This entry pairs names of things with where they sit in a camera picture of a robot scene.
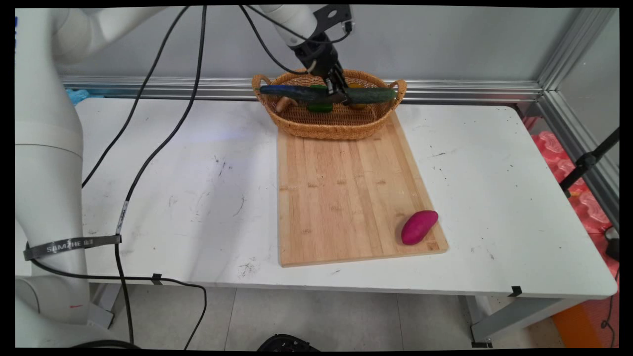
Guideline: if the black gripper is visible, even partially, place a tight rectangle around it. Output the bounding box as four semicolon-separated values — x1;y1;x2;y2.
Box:
291;32;354;106

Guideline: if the dark green cucumber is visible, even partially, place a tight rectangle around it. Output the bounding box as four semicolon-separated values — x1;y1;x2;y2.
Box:
259;84;398;105

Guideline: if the yellow bell pepper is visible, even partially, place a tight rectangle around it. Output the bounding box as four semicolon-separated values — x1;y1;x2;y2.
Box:
345;83;369;111

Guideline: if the green bell pepper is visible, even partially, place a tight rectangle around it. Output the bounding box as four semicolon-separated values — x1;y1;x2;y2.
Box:
306;85;334;114

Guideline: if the woven wicker basket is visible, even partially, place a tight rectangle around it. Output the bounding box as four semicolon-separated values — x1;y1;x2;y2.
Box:
252;69;407;140

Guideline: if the bamboo cutting board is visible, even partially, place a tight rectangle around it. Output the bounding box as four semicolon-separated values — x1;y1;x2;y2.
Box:
277;112;449;268

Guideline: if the purple sweet potato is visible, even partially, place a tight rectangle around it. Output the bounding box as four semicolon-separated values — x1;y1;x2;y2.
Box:
401;210;439;246

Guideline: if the black tripod pole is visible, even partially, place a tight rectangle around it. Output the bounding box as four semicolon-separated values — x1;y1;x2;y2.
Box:
559;127;620;198

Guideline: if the blue foam mat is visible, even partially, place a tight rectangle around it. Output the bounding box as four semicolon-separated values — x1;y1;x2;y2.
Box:
66;89;107;106

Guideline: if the black round object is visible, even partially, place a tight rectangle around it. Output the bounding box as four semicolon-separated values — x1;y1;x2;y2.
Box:
257;334;320;352

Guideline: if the red foam mat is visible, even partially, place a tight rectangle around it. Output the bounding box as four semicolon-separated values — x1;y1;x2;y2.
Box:
523;116;620;278

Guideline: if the grey table leg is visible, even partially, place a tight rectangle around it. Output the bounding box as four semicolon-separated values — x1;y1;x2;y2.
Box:
88;283;122;329
465;295;585;348

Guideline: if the black power adapter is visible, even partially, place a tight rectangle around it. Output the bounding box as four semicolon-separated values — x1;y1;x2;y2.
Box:
604;226;620;263

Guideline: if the orange floor mat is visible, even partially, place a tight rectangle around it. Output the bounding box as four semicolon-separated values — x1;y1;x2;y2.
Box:
551;301;620;349

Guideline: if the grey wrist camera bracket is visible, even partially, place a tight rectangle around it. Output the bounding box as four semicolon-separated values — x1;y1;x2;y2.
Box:
312;5;355;34

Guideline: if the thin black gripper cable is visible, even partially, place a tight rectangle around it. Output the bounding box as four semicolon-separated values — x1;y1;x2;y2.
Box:
239;5;353;76

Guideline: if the horizontal aluminium frame rail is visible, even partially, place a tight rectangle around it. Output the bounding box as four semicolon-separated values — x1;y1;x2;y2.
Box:
58;75;543;104

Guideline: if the thick black labelled cable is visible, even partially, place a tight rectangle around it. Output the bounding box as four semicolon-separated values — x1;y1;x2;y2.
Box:
114;5;208;347

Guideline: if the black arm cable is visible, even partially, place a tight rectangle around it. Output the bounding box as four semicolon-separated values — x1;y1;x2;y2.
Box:
81;5;191;189

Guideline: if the aluminium corner frame post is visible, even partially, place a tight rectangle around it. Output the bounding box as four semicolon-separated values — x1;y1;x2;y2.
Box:
537;7;619;93

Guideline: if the aluminium side frame rail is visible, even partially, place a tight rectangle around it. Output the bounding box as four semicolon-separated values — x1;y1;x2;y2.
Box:
537;91;620;230

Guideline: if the black floor cable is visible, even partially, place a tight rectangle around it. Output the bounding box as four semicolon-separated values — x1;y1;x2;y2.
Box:
27;245;208;350

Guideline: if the grey velcro cable strap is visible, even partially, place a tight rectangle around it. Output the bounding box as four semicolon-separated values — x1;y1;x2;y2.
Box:
23;235;122;262

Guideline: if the thin black adapter cable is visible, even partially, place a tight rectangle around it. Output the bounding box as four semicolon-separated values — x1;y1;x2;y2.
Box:
600;267;620;348

